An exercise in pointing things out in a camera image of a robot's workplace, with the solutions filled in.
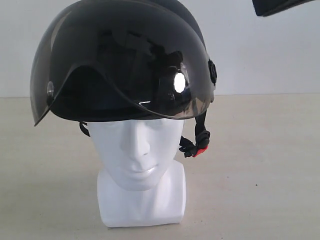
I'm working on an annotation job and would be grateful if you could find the black helmet with tinted visor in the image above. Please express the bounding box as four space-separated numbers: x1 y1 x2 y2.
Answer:
29 0 217 157

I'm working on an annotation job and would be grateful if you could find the white mannequin head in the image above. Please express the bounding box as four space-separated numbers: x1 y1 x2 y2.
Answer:
87 118 187 228

